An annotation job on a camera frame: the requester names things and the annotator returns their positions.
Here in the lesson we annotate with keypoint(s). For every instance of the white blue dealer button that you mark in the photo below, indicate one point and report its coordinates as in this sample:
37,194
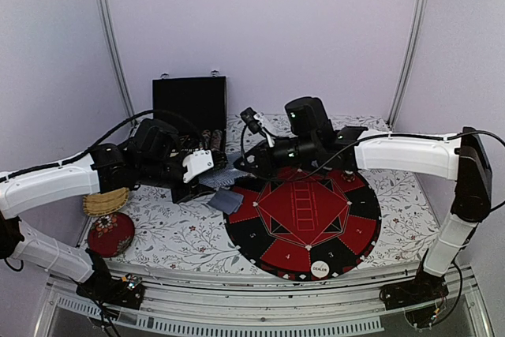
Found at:
320,269

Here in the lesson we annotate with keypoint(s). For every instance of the blue playing card deck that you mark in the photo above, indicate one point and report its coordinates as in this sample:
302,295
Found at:
224,174

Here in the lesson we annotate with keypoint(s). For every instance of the floral white tablecloth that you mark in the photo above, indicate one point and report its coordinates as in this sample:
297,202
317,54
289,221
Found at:
192,237

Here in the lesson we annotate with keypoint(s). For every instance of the red floral round cushion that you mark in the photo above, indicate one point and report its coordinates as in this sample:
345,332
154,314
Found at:
111,235

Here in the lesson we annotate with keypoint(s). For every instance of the face-down card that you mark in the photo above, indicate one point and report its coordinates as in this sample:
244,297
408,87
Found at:
239,199

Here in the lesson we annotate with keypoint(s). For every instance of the aluminium frame post left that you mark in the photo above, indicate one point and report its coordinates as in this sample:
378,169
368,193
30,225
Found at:
112,48

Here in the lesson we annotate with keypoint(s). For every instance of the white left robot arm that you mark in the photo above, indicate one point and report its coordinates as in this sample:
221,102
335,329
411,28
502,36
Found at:
151,156

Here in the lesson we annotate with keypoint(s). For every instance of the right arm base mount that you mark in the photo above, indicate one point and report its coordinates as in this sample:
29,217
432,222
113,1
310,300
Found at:
423,287

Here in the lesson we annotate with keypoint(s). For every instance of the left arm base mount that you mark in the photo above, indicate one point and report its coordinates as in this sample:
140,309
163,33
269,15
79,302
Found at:
126,292

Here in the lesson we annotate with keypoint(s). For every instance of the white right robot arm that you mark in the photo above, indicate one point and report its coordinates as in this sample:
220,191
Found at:
458,157

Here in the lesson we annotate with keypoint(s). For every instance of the far right chip row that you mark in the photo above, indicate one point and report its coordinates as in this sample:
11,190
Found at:
217,140

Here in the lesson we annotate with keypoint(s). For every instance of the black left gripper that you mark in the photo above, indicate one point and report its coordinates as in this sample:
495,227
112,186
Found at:
192,192

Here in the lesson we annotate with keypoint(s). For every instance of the black poker chip case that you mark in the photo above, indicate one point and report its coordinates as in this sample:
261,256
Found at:
200,100

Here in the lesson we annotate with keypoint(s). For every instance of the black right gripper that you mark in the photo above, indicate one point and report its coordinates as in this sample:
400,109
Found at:
264,166

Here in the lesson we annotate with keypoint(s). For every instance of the woven bamboo tray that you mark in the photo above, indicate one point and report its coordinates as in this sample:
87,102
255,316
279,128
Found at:
101,204

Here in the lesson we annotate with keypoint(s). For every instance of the round red black poker mat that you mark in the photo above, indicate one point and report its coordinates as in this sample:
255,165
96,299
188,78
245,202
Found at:
287,225

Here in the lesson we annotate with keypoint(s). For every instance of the red black small chip stack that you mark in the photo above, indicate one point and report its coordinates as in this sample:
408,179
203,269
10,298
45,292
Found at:
348,176

